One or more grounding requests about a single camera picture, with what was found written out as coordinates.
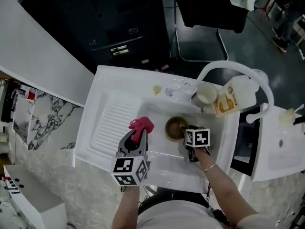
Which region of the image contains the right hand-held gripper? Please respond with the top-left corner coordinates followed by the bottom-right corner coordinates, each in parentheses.
top-left (180, 125), bottom-right (211, 163)

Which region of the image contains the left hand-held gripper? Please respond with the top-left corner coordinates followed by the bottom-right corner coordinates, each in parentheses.
top-left (110, 128), bottom-right (151, 187)

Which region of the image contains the brown bowl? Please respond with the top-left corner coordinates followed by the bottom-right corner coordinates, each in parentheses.
top-left (165, 115), bottom-right (189, 142)

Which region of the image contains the red cloth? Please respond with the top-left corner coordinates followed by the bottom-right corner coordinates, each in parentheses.
top-left (128, 116), bottom-right (155, 143)

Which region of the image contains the person's left forearm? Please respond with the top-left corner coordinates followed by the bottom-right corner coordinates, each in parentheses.
top-left (112, 186), bottom-right (140, 229)

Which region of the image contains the person's right forearm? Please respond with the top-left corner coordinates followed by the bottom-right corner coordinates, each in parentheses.
top-left (194, 149), bottom-right (259, 226)

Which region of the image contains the white sink with drainboard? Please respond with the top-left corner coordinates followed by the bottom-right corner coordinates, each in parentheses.
top-left (73, 65), bottom-right (240, 195)

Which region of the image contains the white mug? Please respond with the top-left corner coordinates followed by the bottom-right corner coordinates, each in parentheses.
top-left (191, 82), bottom-right (218, 113)

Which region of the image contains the detergent bottle with orange label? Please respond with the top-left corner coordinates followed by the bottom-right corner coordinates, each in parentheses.
top-left (213, 74), bottom-right (260, 118)

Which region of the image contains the black washbasin stand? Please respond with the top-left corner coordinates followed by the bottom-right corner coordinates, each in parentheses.
top-left (230, 106), bottom-right (262, 177)

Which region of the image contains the white curved faucet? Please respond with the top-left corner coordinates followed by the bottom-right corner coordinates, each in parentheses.
top-left (173, 60), bottom-right (275, 124)

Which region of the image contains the person's white shirt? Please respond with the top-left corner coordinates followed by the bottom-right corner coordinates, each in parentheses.
top-left (137, 199), bottom-right (282, 229)

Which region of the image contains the marble slab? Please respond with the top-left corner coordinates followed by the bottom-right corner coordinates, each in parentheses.
top-left (13, 89), bottom-right (84, 150)

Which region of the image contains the white washbasin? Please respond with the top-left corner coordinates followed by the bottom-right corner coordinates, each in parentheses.
top-left (251, 103), bottom-right (305, 182)

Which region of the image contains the translucent cup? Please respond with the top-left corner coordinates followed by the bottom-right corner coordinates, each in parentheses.
top-left (279, 108), bottom-right (296, 125)

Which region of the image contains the white box cabinet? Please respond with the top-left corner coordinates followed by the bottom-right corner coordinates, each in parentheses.
top-left (3, 165), bottom-right (66, 229)

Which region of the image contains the red cup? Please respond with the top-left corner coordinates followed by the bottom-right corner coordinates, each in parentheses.
top-left (23, 89), bottom-right (36, 102)

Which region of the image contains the black chair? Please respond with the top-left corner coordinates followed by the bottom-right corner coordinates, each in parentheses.
top-left (175, 0), bottom-right (250, 62)

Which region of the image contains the black cabinet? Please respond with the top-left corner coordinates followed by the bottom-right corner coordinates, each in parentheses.
top-left (18, 0), bottom-right (177, 73)

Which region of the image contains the white power strip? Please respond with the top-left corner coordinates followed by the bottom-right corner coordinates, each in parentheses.
top-left (296, 42), bottom-right (305, 61)

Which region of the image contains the red tripod stand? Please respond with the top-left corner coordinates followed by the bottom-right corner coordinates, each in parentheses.
top-left (259, 0), bottom-right (275, 21)

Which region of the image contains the thin metal bracelet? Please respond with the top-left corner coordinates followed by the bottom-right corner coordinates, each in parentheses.
top-left (203, 163), bottom-right (217, 173)

